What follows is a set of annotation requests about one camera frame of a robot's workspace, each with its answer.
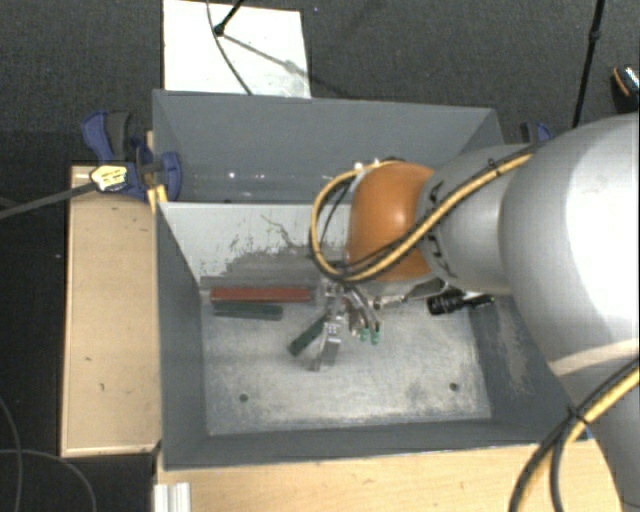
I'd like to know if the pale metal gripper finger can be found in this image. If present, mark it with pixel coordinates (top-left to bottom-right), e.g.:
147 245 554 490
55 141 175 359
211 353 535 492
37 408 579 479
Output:
308 322 346 373

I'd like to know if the dark green block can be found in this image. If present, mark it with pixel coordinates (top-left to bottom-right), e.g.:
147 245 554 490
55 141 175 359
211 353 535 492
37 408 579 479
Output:
288 316 327 358
213 302 285 322

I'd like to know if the grey metal bin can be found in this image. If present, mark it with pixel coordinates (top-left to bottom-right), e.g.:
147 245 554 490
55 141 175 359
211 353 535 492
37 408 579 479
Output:
151 88 576 471

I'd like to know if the red-brown flat block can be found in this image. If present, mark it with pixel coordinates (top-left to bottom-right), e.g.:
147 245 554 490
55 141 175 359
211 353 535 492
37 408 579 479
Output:
209 285 314 305

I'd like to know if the pale wood flat board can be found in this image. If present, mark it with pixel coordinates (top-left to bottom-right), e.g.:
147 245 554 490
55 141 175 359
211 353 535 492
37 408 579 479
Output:
59 164 164 459

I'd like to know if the black cylinder on white bracket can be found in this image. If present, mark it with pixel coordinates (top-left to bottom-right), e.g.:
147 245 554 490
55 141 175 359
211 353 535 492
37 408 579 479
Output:
399 279 496 317

